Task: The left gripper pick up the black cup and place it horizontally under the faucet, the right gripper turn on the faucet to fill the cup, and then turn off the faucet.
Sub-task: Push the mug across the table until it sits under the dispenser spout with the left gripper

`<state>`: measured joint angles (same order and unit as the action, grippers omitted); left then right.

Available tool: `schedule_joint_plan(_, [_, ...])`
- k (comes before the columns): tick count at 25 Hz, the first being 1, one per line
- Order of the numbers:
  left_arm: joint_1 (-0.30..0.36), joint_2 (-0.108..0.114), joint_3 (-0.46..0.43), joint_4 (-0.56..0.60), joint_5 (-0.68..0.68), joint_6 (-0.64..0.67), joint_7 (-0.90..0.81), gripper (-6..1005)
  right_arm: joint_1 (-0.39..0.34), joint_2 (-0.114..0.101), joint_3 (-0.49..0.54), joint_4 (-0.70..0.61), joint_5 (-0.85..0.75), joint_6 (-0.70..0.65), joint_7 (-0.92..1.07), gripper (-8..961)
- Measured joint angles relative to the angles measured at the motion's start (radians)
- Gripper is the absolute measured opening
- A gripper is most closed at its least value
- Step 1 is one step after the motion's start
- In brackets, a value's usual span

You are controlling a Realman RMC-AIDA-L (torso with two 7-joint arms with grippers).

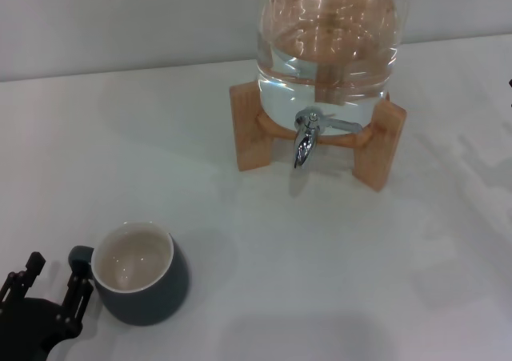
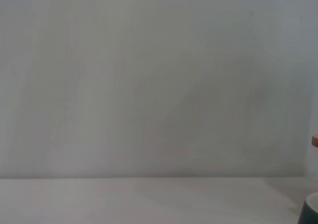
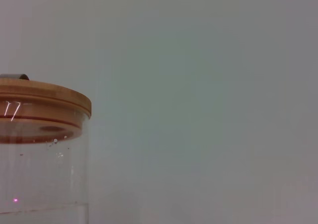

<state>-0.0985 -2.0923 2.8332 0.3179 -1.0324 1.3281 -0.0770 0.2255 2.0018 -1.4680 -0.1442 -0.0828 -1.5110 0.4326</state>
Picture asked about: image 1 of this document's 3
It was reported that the clear glass water jar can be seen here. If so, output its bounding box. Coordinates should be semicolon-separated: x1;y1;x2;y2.
254;0;412;138

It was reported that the dark grey ceramic cup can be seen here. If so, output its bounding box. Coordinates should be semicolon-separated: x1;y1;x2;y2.
67;221;191;327

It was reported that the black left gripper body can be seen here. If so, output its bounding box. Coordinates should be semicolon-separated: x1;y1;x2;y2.
0;296;81;361

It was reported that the chrome faucet tap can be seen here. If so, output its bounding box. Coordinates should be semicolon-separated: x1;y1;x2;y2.
291;106;364;170

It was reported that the wooden dispenser stand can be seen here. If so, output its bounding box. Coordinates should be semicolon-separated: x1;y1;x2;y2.
229;81;408;193

